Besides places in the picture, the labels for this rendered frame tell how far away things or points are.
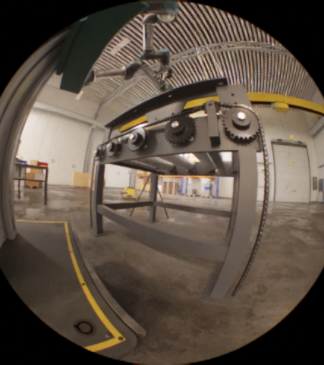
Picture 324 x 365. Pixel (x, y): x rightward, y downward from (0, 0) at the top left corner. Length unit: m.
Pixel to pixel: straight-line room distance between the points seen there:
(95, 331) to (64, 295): 0.11
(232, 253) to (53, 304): 0.58
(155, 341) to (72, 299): 0.37
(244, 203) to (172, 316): 0.58
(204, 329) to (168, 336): 0.15
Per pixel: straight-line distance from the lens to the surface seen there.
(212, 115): 0.51
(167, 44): 8.29
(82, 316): 0.29
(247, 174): 0.47
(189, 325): 0.62
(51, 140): 10.92
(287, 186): 10.83
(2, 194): 0.56
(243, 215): 0.47
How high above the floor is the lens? 0.57
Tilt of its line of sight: 2 degrees up
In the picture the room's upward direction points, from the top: 4 degrees clockwise
